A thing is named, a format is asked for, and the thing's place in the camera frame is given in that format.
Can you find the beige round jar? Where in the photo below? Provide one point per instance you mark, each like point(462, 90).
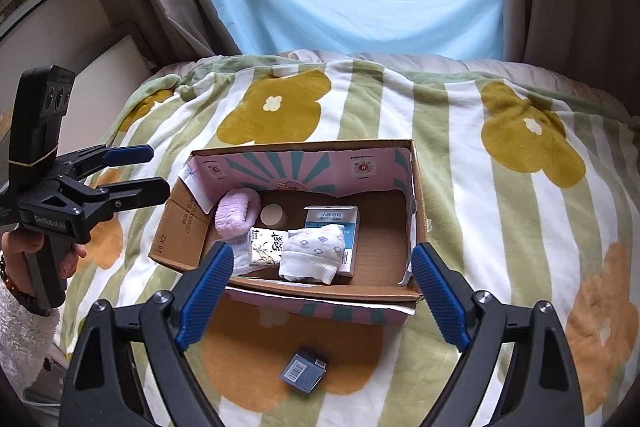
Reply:
point(273, 217)

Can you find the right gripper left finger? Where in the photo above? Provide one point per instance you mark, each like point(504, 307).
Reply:
point(102, 386)

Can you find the white bedside panel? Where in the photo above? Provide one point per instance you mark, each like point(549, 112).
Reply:
point(99, 94)

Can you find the pink lined cardboard box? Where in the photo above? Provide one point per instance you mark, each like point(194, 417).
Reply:
point(381, 178)

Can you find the person's left hand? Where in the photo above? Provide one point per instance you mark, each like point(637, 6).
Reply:
point(19, 243)

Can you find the floral striped bed blanket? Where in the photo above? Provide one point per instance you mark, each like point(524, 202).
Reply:
point(517, 233)

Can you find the small dark blue box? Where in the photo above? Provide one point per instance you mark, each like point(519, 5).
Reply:
point(304, 371)

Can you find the white floral rolled sock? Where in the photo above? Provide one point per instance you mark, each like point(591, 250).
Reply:
point(312, 254)

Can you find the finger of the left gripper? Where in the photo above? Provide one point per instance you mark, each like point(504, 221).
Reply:
point(125, 154)
point(130, 196)

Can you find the white patterned tissue pack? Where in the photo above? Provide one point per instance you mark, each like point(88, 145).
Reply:
point(257, 249)

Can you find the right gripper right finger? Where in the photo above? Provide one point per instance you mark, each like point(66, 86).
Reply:
point(541, 387)

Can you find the white fluffy sleeve forearm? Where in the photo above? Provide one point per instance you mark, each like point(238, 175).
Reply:
point(25, 341)

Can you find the pink fluffy towel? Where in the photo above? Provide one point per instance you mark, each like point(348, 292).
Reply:
point(237, 212)

